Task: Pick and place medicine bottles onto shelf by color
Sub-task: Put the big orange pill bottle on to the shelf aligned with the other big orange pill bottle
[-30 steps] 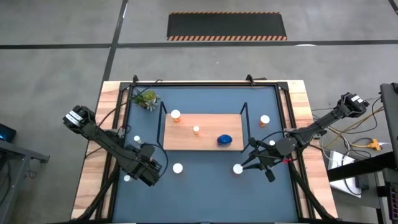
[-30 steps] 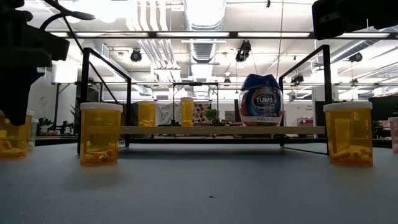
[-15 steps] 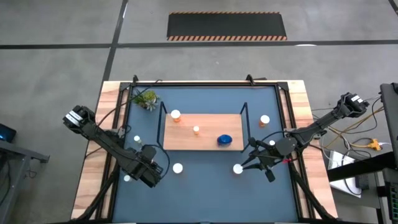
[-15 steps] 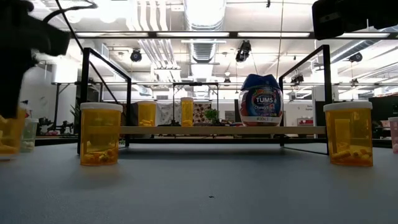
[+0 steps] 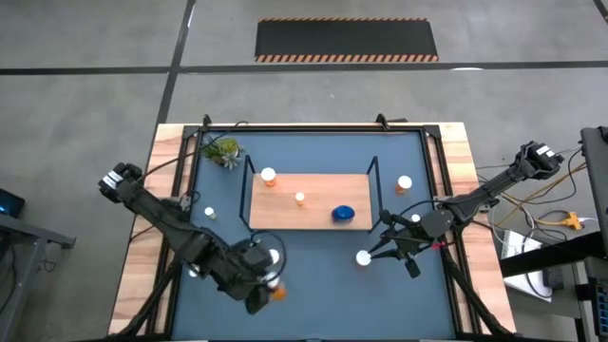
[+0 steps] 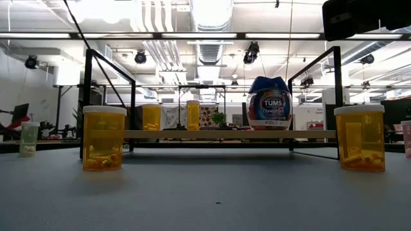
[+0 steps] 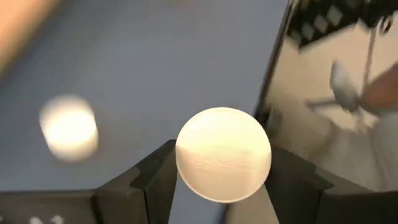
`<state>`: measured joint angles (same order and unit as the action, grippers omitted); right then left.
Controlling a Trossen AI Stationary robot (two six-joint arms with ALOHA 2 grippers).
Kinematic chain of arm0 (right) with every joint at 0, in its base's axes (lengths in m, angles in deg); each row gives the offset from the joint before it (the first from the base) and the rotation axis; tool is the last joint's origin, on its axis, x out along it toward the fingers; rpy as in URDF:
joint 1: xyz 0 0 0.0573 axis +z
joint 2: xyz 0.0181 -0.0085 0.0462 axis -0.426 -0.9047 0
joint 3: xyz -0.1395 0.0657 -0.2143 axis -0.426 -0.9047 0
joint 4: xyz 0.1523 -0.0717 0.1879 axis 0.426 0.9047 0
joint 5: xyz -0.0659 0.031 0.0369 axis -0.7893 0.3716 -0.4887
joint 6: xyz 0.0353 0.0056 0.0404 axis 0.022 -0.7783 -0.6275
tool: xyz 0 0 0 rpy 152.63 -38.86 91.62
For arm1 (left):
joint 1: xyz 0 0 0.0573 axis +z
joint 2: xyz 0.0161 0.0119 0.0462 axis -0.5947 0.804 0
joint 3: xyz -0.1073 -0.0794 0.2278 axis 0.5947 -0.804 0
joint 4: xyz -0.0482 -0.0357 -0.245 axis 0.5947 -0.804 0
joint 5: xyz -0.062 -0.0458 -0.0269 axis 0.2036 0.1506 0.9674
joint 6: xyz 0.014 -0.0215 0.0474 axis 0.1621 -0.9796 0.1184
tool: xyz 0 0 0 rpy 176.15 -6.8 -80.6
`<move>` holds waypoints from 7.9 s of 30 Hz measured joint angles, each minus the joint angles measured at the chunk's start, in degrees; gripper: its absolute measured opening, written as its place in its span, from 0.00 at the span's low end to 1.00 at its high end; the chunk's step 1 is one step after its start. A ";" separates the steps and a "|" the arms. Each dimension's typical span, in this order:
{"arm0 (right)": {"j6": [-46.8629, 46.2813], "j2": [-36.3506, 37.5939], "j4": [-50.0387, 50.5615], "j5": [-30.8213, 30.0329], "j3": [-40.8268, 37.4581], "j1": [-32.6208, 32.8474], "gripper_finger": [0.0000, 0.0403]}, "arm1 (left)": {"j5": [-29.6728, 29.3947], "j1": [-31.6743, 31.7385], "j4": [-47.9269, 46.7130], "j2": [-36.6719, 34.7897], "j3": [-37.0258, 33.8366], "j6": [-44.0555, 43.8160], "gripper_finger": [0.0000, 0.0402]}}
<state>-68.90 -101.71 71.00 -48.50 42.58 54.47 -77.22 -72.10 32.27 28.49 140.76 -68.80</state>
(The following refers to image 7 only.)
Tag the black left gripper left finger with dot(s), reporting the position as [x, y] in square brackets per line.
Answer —
[146, 193]

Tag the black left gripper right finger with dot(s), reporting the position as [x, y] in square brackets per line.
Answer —
[295, 193]

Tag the small pill bottle white cap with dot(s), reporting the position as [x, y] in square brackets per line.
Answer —
[222, 155]

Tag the large orange bottle white cap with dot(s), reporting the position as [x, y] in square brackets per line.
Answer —
[68, 127]

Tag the grey chair base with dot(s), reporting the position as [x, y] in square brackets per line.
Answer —
[343, 90]

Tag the blue table mat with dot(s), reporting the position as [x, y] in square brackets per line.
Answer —
[155, 62]

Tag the black white checkered object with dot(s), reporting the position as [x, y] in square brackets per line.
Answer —
[370, 12]

